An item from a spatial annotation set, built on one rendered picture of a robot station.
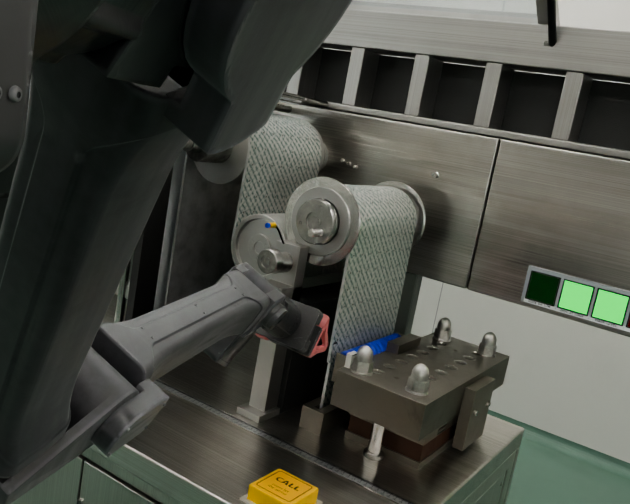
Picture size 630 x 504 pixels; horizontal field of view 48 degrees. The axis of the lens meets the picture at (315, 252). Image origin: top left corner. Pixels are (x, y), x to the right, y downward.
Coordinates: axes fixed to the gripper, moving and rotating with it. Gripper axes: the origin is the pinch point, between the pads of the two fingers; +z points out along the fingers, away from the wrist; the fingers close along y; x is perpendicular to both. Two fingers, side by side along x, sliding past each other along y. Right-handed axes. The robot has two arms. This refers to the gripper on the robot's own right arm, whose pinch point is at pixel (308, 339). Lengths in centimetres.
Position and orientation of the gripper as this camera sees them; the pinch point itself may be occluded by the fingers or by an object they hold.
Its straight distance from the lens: 111.2
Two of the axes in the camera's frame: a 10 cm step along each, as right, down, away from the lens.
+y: 8.1, 2.5, -5.3
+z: 4.0, 4.2, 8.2
